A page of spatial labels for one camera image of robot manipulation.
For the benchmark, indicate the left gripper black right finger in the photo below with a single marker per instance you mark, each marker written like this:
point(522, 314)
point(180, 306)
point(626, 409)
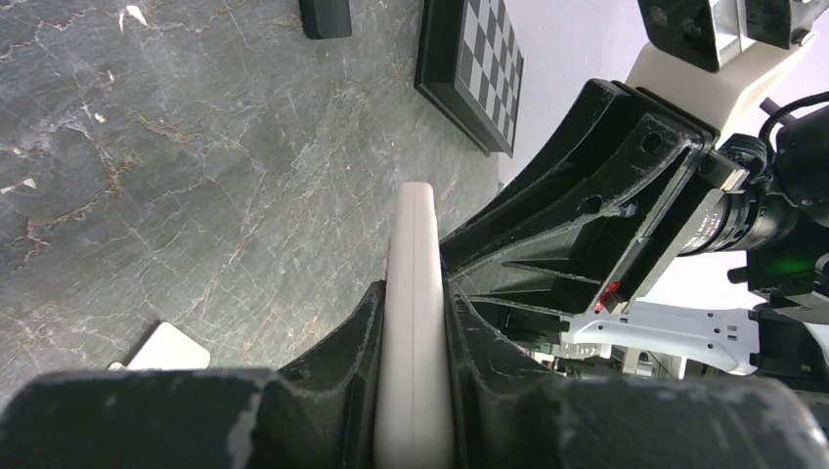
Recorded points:
point(512, 412)

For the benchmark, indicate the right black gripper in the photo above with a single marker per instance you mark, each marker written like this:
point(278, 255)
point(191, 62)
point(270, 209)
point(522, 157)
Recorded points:
point(593, 213)

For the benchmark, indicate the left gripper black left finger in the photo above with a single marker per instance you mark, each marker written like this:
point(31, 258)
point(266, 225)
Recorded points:
point(315, 412)

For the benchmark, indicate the red white remote control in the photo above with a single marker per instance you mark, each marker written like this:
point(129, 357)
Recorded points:
point(414, 422)

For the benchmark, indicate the white remote battery cover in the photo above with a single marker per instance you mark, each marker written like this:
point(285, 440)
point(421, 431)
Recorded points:
point(166, 347)

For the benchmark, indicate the black remote control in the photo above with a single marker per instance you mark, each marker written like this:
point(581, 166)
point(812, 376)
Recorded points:
point(325, 19)

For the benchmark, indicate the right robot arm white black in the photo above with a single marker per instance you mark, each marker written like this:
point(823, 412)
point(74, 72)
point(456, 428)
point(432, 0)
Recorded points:
point(769, 200)

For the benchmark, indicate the black white checkerboard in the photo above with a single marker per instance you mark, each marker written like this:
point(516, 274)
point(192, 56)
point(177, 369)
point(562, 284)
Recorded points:
point(470, 67)

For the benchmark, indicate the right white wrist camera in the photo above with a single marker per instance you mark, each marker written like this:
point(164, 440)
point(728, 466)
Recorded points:
point(718, 60)

